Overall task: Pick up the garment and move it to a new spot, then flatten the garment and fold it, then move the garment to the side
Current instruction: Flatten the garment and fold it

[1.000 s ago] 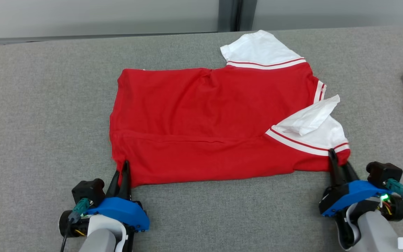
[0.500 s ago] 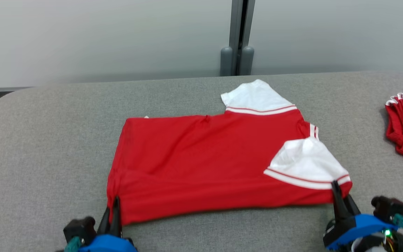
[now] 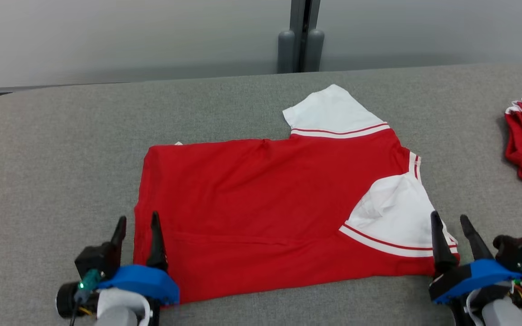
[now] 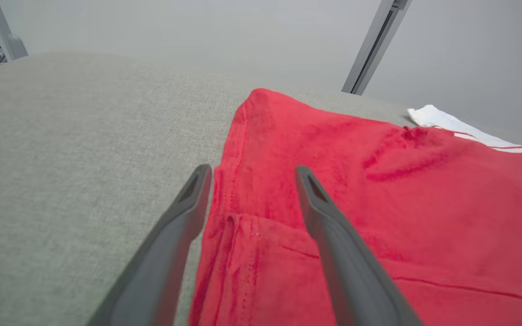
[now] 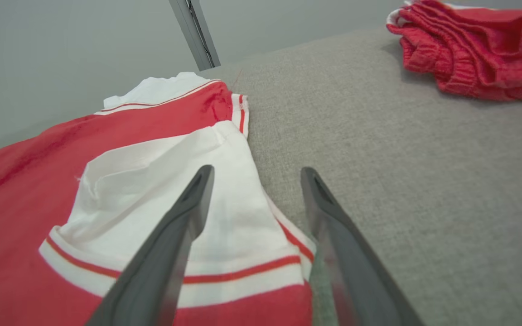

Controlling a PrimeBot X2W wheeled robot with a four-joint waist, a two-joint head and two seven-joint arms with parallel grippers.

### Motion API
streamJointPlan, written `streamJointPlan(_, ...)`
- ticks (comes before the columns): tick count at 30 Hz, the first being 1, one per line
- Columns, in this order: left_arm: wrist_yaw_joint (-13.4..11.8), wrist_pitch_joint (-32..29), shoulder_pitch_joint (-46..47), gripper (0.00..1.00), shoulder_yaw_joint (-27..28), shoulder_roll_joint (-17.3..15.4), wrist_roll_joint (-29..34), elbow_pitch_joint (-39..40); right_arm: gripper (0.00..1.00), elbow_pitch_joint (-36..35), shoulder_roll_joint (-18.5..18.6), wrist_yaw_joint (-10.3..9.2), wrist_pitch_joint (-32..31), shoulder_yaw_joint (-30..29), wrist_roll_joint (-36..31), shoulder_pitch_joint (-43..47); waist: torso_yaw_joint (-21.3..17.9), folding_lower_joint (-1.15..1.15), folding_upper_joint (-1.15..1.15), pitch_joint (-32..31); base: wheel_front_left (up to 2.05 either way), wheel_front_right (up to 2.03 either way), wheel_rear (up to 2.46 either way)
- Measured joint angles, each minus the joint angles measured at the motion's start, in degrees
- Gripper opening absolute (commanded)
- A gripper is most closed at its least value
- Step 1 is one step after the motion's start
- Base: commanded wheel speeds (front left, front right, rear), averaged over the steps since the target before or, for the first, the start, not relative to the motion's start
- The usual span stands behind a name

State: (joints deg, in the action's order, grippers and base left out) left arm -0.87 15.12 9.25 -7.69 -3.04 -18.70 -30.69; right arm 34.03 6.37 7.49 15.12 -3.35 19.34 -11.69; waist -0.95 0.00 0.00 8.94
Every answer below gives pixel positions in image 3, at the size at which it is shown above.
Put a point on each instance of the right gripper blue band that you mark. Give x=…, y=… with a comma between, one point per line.
x=478, y=274

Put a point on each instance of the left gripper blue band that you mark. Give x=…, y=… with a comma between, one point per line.
x=141, y=283

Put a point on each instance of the red and white t-shirt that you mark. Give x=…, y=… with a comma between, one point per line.
x=265, y=203

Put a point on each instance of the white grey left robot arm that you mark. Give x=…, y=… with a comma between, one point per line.
x=123, y=310

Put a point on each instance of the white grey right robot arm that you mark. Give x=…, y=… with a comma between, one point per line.
x=499, y=312

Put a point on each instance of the grey fabric covered platform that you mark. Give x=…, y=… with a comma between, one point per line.
x=61, y=158

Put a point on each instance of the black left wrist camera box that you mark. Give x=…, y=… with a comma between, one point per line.
x=98, y=261

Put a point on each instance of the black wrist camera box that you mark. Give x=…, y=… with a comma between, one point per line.
x=98, y=261
x=517, y=251

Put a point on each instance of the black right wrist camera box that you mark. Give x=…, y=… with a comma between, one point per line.
x=517, y=251

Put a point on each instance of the grey cylindrical post bumper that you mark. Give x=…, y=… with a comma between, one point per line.
x=315, y=50
x=286, y=52

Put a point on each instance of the grey vertical wall post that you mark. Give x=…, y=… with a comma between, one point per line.
x=304, y=27

